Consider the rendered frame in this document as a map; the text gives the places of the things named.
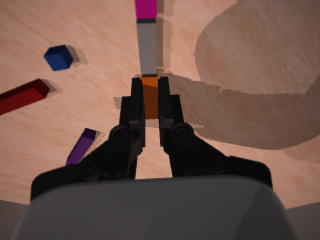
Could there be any dark red rod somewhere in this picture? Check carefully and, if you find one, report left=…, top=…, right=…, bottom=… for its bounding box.
left=0, top=78, right=50, bottom=115

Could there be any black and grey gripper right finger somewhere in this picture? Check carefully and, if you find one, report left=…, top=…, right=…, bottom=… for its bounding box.
left=158, top=77, right=273, bottom=189

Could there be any purple rod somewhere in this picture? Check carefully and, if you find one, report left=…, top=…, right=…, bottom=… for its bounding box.
left=66, top=128, right=96, bottom=165

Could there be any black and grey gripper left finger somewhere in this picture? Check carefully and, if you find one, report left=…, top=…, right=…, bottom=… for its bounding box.
left=30, top=78, right=146, bottom=202

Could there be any orange rod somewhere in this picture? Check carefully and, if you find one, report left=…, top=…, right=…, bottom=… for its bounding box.
left=142, top=72, right=158, bottom=120

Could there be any magenta rod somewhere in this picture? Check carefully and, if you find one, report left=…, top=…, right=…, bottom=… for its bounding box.
left=135, top=0, right=157, bottom=19

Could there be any small blue cube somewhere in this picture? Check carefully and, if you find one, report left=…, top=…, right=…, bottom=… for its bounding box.
left=43, top=45, right=74, bottom=71

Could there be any grey rod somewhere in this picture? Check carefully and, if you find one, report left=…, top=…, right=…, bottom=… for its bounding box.
left=136, top=18, right=157, bottom=74

